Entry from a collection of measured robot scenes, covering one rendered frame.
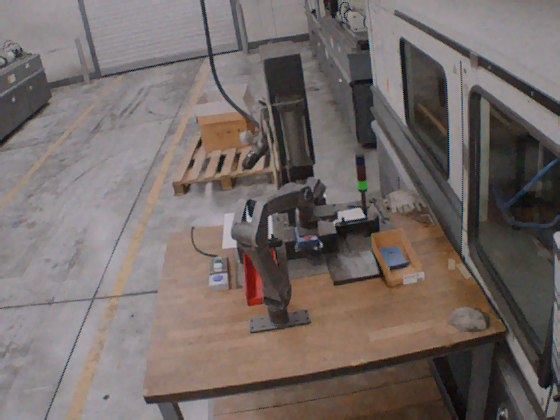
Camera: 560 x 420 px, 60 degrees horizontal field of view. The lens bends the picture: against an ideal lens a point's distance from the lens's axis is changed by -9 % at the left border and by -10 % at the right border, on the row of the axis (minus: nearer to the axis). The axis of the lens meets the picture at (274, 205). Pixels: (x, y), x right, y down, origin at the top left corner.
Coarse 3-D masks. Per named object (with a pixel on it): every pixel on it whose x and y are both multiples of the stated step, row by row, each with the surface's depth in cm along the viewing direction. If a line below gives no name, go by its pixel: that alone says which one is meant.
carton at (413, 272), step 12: (372, 240) 196; (384, 240) 198; (396, 240) 198; (408, 240) 188; (408, 252) 190; (384, 264) 180; (408, 264) 186; (420, 264) 175; (396, 276) 181; (408, 276) 176; (420, 276) 177
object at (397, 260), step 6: (396, 246) 197; (384, 252) 195; (390, 252) 194; (396, 252) 194; (384, 258) 192; (390, 258) 191; (396, 258) 190; (402, 258) 190; (390, 264) 188; (396, 264) 183; (402, 264) 184; (390, 270) 185
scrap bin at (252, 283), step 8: (248, 256) 200; (248, 264) 202; (248, 272) 198; (256, 272) 197; (248, 280) 194; (256, 280) 193; (248, 288) 189; (256, 288) 189; (248, 296) 184; (256, 296) 184; (248, 304) 180; (256, 304) 181
